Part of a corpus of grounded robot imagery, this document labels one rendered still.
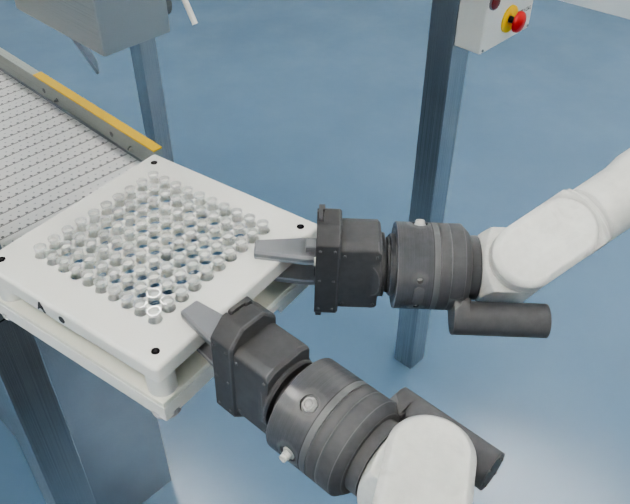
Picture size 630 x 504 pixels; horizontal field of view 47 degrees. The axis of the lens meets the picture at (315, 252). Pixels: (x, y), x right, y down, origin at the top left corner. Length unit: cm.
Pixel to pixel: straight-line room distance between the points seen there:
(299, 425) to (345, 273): 20
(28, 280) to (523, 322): 48
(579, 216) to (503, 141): 228
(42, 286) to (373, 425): 35
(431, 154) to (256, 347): 106
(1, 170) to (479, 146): 211
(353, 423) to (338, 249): 20
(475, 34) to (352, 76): 199
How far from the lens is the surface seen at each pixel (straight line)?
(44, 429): 116
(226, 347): 60
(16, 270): 77
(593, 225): 74
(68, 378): 143
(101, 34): 97
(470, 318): 73
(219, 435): 193
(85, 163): 117
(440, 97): 153
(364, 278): 72
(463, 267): 71
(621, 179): 80
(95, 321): 69
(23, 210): 110
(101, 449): 162
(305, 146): 289
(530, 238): 72
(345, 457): 56
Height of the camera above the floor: 157
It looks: 41 degrees down
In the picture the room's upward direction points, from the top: straight up
